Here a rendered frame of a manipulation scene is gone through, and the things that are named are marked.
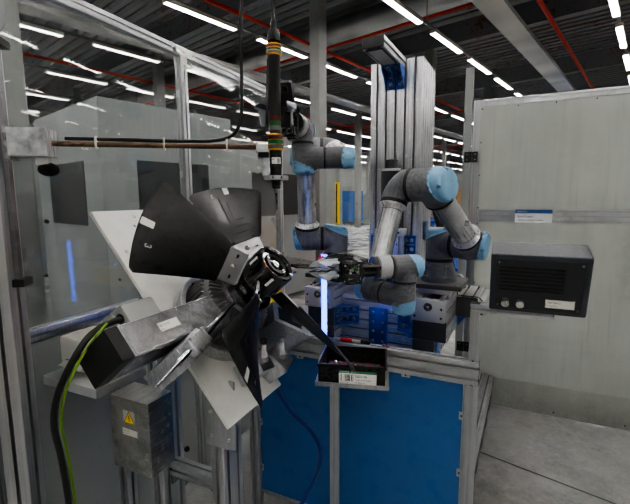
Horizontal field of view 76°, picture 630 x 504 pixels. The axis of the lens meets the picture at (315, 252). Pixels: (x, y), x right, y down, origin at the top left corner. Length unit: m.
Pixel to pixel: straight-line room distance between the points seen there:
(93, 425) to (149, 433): 0.50
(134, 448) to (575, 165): 2.59
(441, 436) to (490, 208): 1.62
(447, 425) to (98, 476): 1.27
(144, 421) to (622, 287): 2.56
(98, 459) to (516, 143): 2.66
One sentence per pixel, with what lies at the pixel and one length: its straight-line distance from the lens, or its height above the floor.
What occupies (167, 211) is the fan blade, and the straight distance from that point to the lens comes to 1.00.
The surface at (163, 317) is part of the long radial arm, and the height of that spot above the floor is 1.13.
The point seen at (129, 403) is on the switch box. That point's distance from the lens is 1.32.
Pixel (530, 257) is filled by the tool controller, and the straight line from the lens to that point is 1.33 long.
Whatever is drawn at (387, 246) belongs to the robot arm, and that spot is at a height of 1.23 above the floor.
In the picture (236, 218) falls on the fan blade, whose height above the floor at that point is 1.34.
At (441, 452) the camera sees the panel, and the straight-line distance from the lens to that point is 1.65.
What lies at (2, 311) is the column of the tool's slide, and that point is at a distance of 1.32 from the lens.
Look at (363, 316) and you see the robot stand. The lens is 1.92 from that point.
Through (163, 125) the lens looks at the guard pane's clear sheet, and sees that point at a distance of 1.90.
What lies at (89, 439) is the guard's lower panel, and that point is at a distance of 1.79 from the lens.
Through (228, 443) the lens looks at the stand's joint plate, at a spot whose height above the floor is 0.73.
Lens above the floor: 1.39
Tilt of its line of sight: 7 degrees down
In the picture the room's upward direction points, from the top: straight up
